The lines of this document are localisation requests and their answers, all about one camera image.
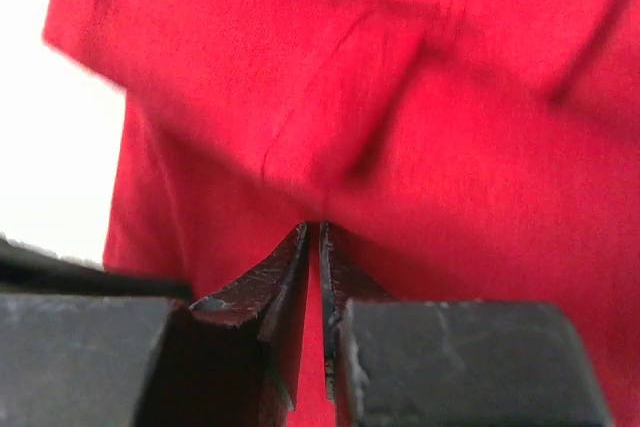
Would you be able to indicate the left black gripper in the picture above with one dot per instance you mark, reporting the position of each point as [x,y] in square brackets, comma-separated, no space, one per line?
[26,270]

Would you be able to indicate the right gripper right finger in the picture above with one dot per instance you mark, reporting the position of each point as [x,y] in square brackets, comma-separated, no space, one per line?
[448,363]

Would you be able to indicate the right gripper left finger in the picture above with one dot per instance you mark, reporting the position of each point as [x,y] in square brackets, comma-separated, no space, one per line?
[231,358]

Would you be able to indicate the red t-shirt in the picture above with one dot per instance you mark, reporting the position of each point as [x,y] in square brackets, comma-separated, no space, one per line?
[466,148]

